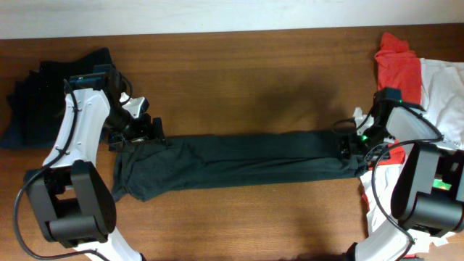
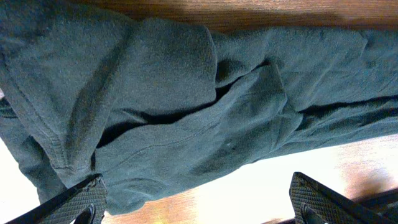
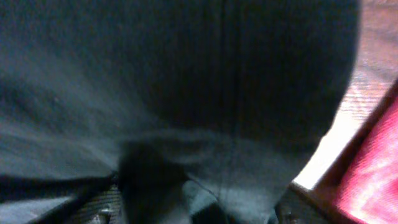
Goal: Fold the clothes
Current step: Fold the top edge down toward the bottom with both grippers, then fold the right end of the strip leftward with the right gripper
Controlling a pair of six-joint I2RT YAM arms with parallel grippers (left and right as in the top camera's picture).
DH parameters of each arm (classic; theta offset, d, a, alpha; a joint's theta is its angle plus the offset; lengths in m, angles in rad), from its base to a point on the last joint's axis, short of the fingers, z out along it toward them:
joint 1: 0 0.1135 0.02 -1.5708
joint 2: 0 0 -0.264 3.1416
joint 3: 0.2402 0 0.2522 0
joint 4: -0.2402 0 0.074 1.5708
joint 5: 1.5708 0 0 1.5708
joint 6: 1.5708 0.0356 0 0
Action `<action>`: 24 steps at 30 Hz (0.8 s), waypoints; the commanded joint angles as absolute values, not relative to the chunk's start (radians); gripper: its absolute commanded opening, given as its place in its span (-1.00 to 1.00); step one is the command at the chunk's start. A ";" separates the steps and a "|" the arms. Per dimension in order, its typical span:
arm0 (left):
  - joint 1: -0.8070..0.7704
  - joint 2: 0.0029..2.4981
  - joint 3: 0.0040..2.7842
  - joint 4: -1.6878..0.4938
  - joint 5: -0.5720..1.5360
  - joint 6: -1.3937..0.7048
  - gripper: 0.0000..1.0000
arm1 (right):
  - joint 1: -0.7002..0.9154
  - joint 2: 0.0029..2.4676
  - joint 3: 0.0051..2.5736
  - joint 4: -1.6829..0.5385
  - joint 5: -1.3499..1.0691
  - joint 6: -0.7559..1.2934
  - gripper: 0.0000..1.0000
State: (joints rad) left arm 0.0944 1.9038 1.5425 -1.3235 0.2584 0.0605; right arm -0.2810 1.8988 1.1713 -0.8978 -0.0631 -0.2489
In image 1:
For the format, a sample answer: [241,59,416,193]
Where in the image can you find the black Nike t-shirt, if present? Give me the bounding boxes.
[111,130,367,202]

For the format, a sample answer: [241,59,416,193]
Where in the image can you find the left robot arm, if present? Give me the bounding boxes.
[15,64,165,260]

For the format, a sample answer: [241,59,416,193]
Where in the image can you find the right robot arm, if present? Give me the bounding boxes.
[333,88,463,260]

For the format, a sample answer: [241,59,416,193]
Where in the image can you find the red t-shirt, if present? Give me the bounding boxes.
[361,32,423,215]

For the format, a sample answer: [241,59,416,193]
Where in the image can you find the white t-shirt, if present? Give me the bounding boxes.
[361,59,463,254]

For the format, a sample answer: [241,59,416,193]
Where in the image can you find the folded black garment on top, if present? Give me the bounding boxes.
[6,46,117,146]

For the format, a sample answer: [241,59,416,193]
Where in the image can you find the folded navy blue garment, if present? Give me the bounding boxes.
[1,70,53,149]

